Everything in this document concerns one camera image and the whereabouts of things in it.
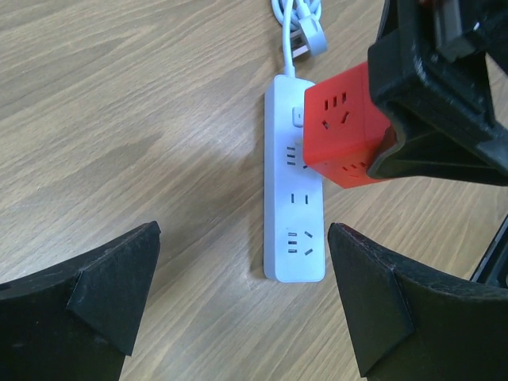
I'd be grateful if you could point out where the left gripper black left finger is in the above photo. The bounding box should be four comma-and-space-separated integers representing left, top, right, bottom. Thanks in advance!
1, 221, 160, 380

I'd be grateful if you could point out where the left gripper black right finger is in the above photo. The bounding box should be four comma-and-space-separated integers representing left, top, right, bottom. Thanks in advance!
328, 223, 507, 380

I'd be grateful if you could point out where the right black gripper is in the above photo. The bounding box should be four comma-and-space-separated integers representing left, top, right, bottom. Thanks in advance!
368, 1, 507, 186

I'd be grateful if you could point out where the red cube socket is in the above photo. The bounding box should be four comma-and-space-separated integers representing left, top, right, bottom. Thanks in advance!
302, 62, 391, 189

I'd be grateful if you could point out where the blue power strip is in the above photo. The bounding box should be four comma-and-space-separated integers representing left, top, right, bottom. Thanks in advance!
264, 75, 326, 283

